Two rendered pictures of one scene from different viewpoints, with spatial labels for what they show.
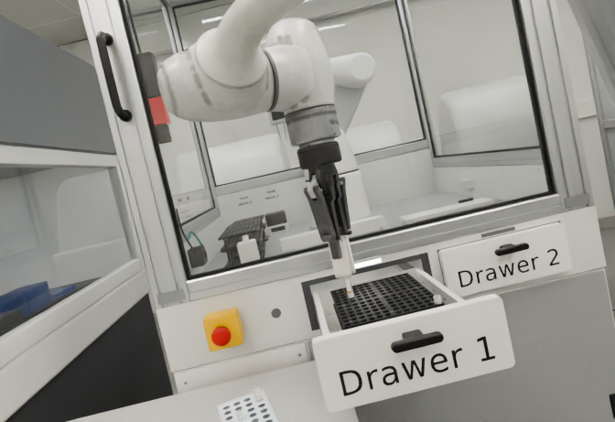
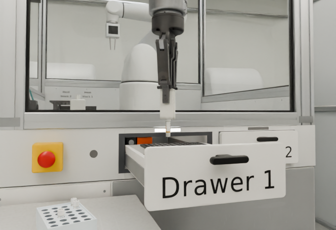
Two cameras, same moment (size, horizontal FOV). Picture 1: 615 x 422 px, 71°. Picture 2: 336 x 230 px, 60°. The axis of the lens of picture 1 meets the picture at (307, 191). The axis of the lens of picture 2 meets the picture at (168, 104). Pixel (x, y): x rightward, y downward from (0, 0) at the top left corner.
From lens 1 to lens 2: 0.26 m
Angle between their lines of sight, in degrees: 16
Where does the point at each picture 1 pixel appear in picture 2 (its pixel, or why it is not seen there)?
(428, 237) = (215, 121)
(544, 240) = (285, 139)
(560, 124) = (304, 69)
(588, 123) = not seen: hidden behind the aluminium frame
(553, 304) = not seen: hidden behind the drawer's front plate
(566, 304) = (289, 186)
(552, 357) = (276, 222)
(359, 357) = (180, 168)
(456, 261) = (230, 141)
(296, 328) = (106, 168)
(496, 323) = (278, 162)
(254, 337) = (71, 170)
